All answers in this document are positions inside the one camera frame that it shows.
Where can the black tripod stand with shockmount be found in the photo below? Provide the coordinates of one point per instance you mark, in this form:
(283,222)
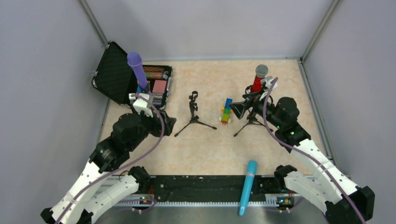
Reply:
(249,121)

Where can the teal microphone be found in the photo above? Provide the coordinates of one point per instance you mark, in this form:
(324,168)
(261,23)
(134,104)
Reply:
(247,186)

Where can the red card deck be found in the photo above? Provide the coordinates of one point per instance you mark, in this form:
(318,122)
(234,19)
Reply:
(159,86)

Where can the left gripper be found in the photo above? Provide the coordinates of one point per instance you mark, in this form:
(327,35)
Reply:
(165,122)

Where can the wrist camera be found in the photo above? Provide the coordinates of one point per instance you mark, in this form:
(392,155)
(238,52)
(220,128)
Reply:
(140,103)
(266,84)

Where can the black poker chip case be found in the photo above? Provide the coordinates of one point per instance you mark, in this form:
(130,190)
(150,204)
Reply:
(115,79)

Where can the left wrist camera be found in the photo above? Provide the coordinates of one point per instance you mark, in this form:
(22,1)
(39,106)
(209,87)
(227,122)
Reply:
(140,103)

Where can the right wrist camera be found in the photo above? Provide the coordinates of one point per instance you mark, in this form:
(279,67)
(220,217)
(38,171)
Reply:
(266,84)

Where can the toy brick car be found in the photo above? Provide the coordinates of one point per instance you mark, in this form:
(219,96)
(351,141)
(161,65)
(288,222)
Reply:
(225,117)

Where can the purple microphone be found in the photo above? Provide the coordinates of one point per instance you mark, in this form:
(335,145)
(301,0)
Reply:
(134,61)

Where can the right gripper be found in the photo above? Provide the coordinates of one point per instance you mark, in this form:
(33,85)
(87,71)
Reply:
(250,103)

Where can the red glitter microphone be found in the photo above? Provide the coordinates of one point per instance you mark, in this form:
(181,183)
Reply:
(260,72)

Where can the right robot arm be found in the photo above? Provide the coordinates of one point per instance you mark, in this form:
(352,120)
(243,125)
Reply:
(340,199)

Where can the black tripod stand with clip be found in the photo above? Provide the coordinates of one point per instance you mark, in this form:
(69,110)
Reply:
(193,106)

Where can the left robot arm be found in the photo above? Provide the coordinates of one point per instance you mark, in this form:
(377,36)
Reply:
(81,205)

